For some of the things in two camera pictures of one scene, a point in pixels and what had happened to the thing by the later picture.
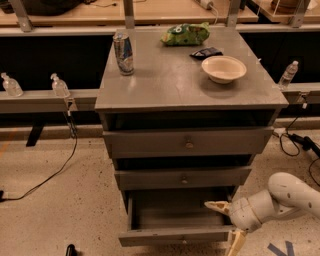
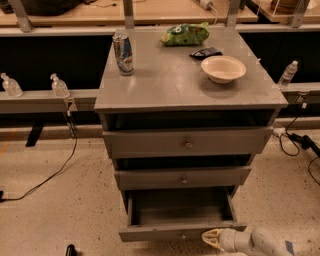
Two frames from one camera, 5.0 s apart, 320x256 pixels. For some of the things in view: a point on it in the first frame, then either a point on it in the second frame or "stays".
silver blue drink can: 124,52 stays
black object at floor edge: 71,250 stays
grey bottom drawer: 175,219 stays
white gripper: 242,213 to 229,240
